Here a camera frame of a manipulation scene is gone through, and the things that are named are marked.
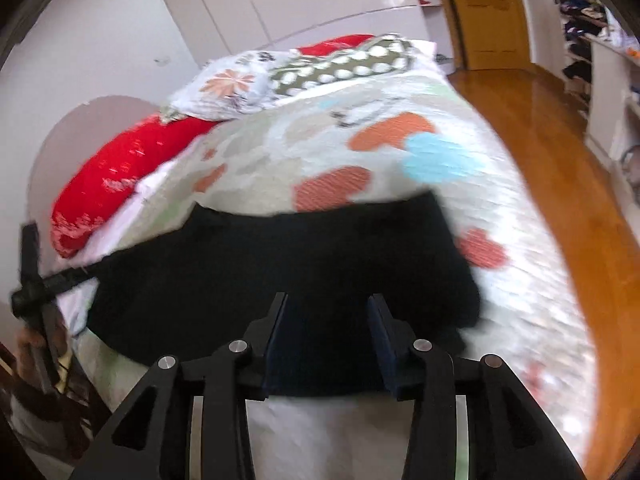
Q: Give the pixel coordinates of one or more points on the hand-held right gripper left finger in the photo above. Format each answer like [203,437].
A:
[276,345]

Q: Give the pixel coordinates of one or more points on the heart-patterned quilt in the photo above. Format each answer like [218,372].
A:
[350,160]

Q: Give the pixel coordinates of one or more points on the green bolster pillow white print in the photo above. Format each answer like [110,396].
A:
[340,65]

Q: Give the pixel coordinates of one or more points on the wooden door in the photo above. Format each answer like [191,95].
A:
[492,15]

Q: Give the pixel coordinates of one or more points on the white floral pillow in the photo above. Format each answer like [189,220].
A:
[220,87]

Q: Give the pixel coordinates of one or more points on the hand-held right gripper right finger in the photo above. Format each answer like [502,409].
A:
[381,345]

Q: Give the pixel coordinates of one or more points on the round white headboard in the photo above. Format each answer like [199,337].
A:
[65,135]

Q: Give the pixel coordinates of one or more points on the shoe rack with shoes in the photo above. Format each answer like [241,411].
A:
[600,60]

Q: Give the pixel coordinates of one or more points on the black pants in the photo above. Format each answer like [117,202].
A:
[300,270]

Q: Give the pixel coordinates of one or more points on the white bed sheet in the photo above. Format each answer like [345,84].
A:
[150,182]

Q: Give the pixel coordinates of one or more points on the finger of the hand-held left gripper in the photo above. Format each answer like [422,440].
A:
[70,278]
[31,255]

